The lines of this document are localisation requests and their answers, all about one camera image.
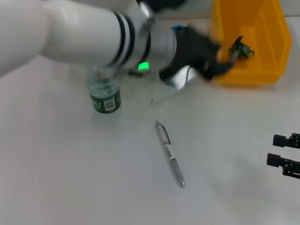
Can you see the clear grey ballpoint pen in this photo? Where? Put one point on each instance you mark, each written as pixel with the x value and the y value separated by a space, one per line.
pixel 172 159

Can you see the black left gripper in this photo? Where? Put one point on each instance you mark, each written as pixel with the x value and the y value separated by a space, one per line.
pixel 192 51

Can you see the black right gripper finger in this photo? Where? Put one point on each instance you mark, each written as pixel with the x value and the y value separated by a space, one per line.
pixel 274 159
pixel 281 140

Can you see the clear green-label water bottle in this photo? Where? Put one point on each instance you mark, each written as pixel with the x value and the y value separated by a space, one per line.
pixel 105 98

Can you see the green plastic wrapper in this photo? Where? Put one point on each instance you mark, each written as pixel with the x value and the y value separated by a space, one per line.
pixel 242 50

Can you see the clear plastic ruler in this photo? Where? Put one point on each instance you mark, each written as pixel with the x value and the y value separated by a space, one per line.
pixel 152 101

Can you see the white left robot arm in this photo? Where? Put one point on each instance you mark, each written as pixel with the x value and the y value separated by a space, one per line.
pixel 70 32

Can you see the yellow plastic bin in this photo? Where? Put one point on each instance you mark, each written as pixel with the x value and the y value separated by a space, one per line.
pixel 264 70

